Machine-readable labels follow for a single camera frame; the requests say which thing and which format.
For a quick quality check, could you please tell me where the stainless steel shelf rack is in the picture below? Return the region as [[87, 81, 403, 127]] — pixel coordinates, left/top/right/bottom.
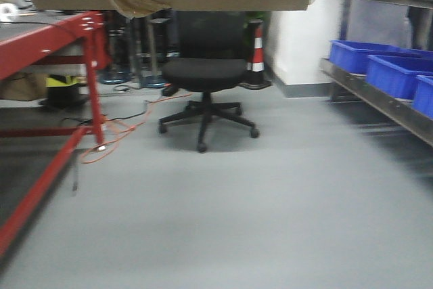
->
[[320, 0, 432, 145]]

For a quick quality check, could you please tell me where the red white traffic cone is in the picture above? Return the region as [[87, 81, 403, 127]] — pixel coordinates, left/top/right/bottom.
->
[[240, 19, 272, 90]]

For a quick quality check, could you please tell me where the black office chair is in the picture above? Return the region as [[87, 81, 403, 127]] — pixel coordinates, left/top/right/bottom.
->
[[158, 11, 260, 153]]

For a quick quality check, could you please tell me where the crumpled brown packing tape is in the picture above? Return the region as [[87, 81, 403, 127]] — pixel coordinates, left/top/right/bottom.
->
[[108, 0, 171, 19]]

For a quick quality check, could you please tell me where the blue plastic bin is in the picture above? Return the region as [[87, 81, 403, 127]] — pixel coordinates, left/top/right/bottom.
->
[[412, 75, 433, 119], [365, 55, 432, 100], [329, 40, 421, 74]]

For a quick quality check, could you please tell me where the yellow black box under table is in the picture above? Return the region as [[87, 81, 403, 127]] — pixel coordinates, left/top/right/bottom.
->
[[46, 74, 81, 87]]

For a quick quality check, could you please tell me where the black power cable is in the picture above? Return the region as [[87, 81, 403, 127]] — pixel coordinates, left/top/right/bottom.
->
[[60, 99, 151, 126]]

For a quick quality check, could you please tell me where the orange extension cable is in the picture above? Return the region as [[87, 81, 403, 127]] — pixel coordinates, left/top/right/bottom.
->
[[78, 91, 193, 164]]

